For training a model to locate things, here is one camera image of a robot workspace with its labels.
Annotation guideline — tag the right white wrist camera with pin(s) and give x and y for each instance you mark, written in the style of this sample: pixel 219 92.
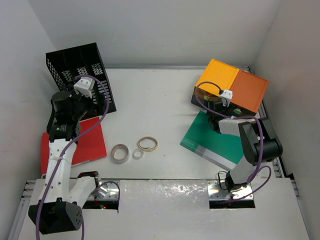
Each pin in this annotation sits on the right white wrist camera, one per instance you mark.
pixel 226 97

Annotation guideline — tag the beige masking tape roll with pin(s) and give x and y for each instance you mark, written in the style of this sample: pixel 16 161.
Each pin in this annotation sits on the beige masking tape roll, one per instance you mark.
pixel 147 144

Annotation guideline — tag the red notebook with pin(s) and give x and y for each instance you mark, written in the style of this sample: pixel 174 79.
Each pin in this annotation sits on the red notebook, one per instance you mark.
pixel 90 147

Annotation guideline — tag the small white tape roll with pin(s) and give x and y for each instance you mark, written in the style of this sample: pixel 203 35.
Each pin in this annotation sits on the small white tape roll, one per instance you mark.
pixel 138 154

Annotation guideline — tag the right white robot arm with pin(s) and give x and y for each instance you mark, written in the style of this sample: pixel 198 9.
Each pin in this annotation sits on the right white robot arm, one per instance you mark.
pixel 259 141

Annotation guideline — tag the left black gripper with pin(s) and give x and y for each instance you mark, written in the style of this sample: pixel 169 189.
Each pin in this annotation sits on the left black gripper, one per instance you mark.
pixel 94 109

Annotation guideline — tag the left metal arm base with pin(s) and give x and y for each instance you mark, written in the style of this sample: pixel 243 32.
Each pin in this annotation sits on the left metal arm base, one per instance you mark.
pixel 109 190

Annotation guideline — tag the large clear tape roll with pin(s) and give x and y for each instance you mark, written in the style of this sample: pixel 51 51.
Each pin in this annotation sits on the large clear tape roll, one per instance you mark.
pixel 120 154

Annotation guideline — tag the yellow drawer box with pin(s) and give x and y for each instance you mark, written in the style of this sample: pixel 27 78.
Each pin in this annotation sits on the yellow drawer box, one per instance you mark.
pixel 219 73

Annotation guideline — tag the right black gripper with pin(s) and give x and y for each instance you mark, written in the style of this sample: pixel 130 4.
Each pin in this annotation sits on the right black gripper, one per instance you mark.
pixel 226 109

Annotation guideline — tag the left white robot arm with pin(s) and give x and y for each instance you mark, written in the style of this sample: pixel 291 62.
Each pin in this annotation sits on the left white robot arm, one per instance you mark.
pixel 59 207

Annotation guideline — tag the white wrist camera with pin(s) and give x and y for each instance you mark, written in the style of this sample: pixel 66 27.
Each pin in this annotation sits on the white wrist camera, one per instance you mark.
pixel 226 97
pixel 85 86

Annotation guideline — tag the green notebook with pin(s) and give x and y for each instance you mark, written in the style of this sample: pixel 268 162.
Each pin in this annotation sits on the green notebook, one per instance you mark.
pixel 222 150

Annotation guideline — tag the right metal arm base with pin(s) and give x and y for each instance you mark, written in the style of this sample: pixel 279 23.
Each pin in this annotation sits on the right metal arm base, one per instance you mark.
pixel 216 191

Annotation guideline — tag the orange drawer box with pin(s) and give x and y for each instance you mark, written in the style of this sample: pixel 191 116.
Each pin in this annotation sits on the orange drawer box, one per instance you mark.
pixel 248 91

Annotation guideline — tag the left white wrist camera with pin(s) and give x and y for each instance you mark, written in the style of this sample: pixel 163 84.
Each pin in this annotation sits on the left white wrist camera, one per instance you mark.
pixel 85 86

